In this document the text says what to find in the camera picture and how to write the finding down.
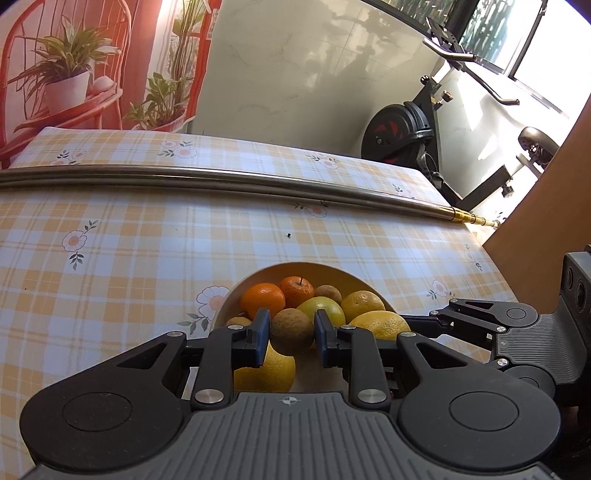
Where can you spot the green-yellow citrus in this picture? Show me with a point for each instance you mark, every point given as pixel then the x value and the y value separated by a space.
pixel 314 304

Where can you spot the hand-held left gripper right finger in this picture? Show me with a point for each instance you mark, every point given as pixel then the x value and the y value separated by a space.
pixel 323 335

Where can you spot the black exercise bike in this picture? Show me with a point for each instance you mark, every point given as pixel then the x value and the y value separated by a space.
pixel 392 134

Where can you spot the beige round bowl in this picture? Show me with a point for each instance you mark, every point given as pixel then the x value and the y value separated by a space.
pixel 263 275

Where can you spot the yellow lemon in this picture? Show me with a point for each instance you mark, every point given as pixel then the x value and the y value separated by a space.
pixel 381 325
pixel 277 374

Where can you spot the yellow orange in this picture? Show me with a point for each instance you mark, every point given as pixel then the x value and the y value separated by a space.
pixel 362 304

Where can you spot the printed room backdrop cloth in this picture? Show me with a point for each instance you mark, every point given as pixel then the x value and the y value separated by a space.
pixel 115 69

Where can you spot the long metal rod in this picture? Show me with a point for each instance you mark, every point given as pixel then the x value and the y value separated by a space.
pixel 184 175

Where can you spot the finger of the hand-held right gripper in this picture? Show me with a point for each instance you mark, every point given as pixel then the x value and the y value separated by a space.
pixel 475 310
pixel 461 334

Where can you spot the brown wooden board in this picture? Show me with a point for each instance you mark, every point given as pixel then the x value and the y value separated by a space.
pixel 540 230

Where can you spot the brown kiwi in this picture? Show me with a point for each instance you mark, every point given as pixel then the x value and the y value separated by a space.
pixel 292 331
pixel 328 294
pixel 238 321

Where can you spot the large orange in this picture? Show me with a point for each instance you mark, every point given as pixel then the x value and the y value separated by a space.
pixel 263 300

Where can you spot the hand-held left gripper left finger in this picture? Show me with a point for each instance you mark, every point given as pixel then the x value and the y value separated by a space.
pixel 262 333

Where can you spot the tangerine with stem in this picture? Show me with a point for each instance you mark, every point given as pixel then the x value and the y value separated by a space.
pixel 297 290

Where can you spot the dark framed window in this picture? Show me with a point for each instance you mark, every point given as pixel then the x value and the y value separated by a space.
pixel 415 9

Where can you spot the orange plaid floral tablecloth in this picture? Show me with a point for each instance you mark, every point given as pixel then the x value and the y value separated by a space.
pixel 138 240

